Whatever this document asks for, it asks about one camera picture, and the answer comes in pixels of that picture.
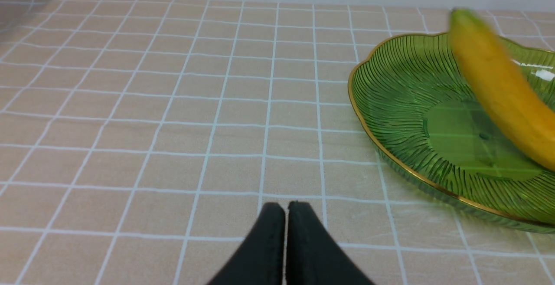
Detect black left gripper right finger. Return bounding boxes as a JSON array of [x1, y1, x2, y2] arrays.
[[286, 201, 373, 285]]

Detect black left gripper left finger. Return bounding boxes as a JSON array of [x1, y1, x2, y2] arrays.
[[208, 203, 286, 285]]

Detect orange yellow mango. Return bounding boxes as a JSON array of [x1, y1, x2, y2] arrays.
[[448, 8, 555, 170]]

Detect green glass fruit plate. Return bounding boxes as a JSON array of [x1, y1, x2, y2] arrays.
[[348, 33, 554, 234]]

